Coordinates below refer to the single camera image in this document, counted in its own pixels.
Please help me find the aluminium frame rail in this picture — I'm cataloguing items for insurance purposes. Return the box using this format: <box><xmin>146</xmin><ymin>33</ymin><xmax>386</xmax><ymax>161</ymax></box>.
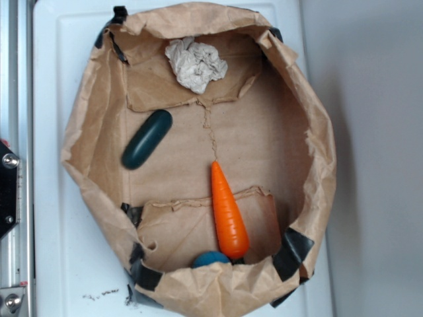
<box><xmin>1</xmin><ymin>1</ymin><xmax>36</xmax><ymax>316</ymax></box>

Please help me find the blue ball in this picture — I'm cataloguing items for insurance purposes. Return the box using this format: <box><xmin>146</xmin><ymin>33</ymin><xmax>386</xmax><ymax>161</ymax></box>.
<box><xmin>192</xmin><ymin>251</ymin><xmax>231</xmax><ymax>268</ymax></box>

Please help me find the orange toy carrot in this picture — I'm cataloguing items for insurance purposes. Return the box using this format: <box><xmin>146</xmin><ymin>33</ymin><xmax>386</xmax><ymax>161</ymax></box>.
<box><xmin>211</xmin><ymin>160</ymin><xmax>250</xmax><ymax>260</ymax></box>

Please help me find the brown paper bag tray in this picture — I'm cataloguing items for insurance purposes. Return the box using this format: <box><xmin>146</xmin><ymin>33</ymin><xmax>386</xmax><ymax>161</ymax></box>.
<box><xmin>61</xmin><ymin>3</ymin><xmax>336</xmax><ymax>316</ymax></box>

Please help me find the white paper ball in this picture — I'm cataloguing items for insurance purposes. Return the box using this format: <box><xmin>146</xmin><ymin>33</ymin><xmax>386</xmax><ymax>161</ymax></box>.
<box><xmin>165</xmin><ymin>36</ymin><xmax>228</xmax><ymax>94</ymax></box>

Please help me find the black metal bracket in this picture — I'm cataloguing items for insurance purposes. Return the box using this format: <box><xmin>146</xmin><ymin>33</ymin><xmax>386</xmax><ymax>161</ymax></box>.
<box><xmin>0</xmin><ymin>139</ymin><xmax>20</xmax><ymax>239</ymax></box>

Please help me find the dark green toy cucumber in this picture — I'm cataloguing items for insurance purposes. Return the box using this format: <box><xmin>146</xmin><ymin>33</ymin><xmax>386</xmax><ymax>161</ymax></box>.
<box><xmin>121</xmin><ymin>110</ymin><xmax>173</xmax><ymax>170</ymax></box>

